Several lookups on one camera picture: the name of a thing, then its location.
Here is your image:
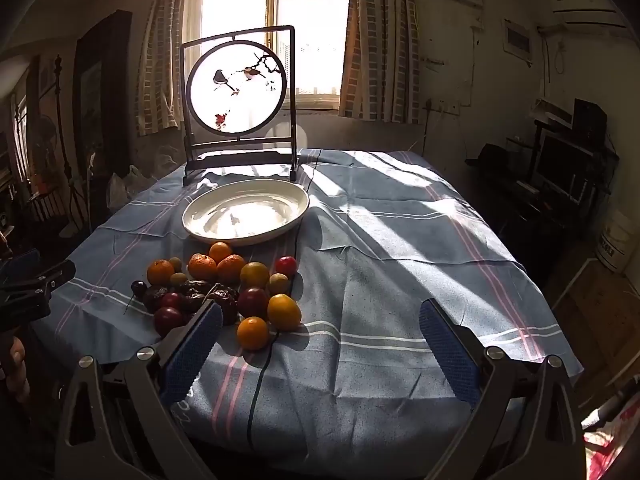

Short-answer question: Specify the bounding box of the small red tomato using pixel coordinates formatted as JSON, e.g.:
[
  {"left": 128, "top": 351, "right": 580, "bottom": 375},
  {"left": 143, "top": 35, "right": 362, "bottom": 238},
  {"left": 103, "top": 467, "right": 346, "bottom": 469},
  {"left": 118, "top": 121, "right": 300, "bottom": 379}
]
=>
[{"left": 160, "top": 292, "right": 184, "bottom": 311}]

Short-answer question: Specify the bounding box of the small front orange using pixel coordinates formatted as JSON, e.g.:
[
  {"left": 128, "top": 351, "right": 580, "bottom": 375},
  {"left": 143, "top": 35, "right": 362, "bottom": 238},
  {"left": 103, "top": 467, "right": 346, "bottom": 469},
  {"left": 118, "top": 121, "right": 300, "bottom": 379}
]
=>
[{"left": 236, "top": 316, "right": 270, "bottom": 352}]

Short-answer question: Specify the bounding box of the dark brown date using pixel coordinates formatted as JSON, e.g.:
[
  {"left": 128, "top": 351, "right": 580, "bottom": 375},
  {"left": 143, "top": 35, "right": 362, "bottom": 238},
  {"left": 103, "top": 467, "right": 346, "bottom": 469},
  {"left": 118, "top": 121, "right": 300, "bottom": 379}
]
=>
[{"left": 206, "top": 283, "right": 239, "bottom": 326}]

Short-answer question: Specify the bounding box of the small green fruit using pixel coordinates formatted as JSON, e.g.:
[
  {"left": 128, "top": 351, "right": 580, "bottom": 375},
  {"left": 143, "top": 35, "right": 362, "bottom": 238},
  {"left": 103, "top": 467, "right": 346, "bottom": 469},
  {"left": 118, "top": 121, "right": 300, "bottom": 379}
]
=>
[
  {"left": 169, "top": 272, "right": 189, "bottom": 287},
  {"left": 169, "top": 257, "right": 182, "bottom": 272}
]

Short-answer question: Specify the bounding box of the small green fruit back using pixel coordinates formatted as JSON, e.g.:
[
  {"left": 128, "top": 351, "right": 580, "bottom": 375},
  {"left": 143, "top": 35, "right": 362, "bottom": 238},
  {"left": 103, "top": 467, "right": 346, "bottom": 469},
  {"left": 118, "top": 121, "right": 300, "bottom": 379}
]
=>
[{"left": 169, "top": 257, "right": 182, "bottom": 272}]

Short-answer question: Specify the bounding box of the rough mandarin orange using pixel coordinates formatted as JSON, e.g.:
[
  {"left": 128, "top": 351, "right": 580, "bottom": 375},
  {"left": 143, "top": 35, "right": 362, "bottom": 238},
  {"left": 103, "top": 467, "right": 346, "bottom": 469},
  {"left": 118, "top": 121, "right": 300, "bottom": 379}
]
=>
[{"left": 217, "top": 254, "right": 246, "bottom": 285}]

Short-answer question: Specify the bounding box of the yellow orange fruit front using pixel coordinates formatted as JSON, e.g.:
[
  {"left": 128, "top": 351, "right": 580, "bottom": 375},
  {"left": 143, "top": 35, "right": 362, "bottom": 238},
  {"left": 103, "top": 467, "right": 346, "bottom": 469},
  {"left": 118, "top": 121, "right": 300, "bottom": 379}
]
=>
[{"left": 267, "top": 294, "right": 302, "bottom": 332}]

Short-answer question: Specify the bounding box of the large yellow orange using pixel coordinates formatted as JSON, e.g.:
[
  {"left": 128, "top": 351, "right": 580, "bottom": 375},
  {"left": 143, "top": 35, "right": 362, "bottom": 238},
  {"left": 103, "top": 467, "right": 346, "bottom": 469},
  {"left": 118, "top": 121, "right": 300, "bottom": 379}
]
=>
[{"left": 240, "top": 261, "right": 270, "bottom": 288}]

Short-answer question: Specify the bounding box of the yellow lemon fruit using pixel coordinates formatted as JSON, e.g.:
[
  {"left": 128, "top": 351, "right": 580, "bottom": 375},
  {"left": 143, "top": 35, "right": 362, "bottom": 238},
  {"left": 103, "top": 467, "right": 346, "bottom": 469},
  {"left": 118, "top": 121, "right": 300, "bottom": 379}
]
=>
[{"left": 268, "top": 273, "right": 291, "bottom": 296}]

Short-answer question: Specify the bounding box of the red cherry tomato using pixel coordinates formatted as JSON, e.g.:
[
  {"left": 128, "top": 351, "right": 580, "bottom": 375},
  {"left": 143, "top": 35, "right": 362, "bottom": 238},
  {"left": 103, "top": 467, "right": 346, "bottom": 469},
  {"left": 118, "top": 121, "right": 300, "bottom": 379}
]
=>
[{"left": 274, "top": 256, "right": 297, "bottom": 278}]

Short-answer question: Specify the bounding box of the dark cherry with stem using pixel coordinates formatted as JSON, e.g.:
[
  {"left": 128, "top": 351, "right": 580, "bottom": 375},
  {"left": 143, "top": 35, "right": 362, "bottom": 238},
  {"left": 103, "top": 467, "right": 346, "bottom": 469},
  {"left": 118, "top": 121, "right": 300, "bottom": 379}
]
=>
[{"left": 126, "top": 280, "right": 150, "bottom": 313}]

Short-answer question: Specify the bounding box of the person left hand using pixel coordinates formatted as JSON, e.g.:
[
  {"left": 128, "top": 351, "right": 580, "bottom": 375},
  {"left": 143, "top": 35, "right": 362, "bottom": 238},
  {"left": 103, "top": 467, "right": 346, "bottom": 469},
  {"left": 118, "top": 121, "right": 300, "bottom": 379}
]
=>
[{"left": 1, "top": 336, "right": 30, "bottom": 403}]

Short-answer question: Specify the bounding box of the white plastic bag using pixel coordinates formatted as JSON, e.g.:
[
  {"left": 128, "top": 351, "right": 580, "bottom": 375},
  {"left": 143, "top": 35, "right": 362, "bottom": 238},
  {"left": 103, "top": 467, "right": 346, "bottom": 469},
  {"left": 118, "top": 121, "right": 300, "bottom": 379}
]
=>
[{"left": 106, "top": 165, "right": 155, "bottom": 214}]

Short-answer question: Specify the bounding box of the white oval plate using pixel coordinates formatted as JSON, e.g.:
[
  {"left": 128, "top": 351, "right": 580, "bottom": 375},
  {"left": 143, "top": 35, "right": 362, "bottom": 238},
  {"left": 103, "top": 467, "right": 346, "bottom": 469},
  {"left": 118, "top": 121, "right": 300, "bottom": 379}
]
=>
[{"left": 182, "top": 178, "right": 310, "bottom": 247}]

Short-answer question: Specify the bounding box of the white bucket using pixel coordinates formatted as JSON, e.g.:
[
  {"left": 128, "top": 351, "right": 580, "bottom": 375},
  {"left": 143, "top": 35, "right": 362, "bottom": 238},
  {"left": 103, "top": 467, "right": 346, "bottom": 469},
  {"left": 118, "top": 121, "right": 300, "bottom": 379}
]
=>
[{"left": 596, "top": 208, "right": 639, "bottom": 273}]

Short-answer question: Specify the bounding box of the left checked curtain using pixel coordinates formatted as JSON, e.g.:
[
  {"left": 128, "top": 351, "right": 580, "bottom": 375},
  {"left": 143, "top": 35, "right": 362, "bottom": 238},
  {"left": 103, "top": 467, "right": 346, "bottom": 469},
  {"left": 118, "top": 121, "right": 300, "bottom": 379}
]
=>
[{"left": 134, "top": 0, "right": 184, "bottom": 136}]

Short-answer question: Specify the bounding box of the checked curtain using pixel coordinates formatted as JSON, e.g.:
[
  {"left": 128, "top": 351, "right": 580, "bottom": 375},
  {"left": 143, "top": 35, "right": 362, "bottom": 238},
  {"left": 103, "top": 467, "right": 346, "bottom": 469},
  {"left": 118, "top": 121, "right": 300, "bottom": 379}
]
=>
[
  {"left": 338, "top": 0, "right": 420, "bottom": 124},
  {"left": 134, "top": 0, "right": 184, "bottom": 136}
]

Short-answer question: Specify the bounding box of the round bird screen ornament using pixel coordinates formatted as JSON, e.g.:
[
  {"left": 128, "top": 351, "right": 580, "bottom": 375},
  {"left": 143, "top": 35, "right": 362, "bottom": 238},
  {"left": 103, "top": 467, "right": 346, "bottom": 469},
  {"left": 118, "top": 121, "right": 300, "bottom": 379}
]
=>
[{"left": 179, "top": 25, "right": 299, "bottom": 185}]

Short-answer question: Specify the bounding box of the right checked curtain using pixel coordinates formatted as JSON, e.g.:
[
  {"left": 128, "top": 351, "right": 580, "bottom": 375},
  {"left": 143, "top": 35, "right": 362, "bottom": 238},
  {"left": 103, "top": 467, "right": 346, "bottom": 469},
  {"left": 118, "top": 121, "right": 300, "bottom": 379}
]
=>
[{"left": 338, "top": 0, "right": 420, "bottom": 124}]

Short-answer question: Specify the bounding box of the window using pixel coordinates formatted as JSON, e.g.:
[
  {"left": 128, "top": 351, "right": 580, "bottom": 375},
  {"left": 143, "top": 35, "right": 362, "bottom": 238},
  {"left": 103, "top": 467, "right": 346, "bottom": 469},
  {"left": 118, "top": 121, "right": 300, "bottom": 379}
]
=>
[{"left": 184, "top": 0, "right": 355, "bottom": 111}]

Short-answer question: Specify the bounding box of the wall air conditioner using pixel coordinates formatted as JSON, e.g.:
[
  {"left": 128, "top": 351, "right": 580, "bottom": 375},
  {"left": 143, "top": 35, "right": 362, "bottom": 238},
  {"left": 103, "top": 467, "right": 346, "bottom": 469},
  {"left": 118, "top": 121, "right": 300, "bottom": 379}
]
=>
[{"left": 537, "top": 0, "right": 632, "bottom": 39}]

